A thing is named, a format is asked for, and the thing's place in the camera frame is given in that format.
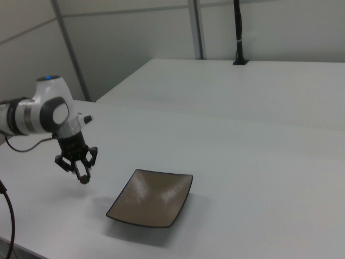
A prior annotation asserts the black pole with white band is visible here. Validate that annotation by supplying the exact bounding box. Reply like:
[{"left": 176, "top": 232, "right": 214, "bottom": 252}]
[{"left": 232, "top": 0, "right": 250, "bottom": 66}]

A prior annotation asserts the thin dark arm cable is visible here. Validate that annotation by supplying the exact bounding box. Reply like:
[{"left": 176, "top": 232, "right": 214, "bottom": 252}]
[{"left": 4, "top": 135, "right": 59, "bottom": 153}]

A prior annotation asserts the square brown ceramic plate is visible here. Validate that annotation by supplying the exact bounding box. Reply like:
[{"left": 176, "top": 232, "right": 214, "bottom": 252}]
[{"left": 106, "top": 168, "right": 194, "bottom": 229}]

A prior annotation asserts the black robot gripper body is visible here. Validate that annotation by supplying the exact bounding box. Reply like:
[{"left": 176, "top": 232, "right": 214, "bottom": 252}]
[{"left": 57, "top": 130, "right": 90, "bottom": 163}]

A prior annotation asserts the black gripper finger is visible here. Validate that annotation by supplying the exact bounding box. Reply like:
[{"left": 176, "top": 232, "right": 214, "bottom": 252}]
[
  {"left": 82, "top": 146, "right": 99, "bottom": 181},
  {"left": 54, "top": 153, "right": 84, "bottom": 185}
]

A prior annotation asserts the thick dark curved cable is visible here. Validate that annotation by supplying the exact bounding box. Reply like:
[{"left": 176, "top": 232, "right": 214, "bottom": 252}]
[{"left": 0, "top": 179, "right": 16, "bottom": 259}]

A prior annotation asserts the grey metal partition post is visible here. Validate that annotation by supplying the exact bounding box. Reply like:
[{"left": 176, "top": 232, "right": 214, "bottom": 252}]
[
  {"left": 50, "top": 0, "right": 93, "bottom": 103},
  {"left": 188, "top": 0, "right": 205, "bottom": 60}
]

